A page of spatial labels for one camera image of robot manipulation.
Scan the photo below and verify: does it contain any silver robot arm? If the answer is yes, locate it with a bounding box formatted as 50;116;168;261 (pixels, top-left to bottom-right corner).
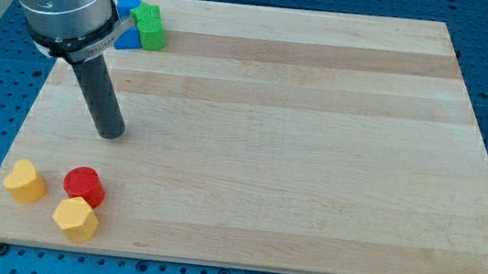
17;0;135;64

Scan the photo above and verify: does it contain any light wooden board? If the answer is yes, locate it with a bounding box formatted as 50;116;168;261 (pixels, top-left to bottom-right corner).
0;0;488;274

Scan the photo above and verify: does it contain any green rounded block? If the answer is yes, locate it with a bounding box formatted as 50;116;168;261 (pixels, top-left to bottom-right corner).
136;17;166;51

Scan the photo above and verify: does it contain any blue block lower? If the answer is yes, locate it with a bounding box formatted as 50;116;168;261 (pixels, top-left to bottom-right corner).
114;27;142;50

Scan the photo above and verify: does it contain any blue block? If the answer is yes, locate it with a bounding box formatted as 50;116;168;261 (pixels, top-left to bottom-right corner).
116;0;142;18
114;27;142;50

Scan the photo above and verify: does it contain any green star block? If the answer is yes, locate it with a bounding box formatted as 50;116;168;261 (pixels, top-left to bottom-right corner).
129;2;162;23

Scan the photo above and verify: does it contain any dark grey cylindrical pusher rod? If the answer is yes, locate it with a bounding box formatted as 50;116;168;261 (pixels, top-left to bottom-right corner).
72;55;125;139

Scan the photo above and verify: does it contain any red cylinder block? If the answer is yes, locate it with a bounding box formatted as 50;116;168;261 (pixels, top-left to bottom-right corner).
62;167;106;208

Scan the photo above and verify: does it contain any blue block upper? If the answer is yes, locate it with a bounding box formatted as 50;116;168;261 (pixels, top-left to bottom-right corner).
116;0;142;18

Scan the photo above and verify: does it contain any yellow hexagon block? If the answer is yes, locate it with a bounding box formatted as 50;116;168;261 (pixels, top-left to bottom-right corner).
51;196;99;243

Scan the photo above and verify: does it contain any yellow heart block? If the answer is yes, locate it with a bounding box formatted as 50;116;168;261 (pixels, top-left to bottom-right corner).
2;159;47;204

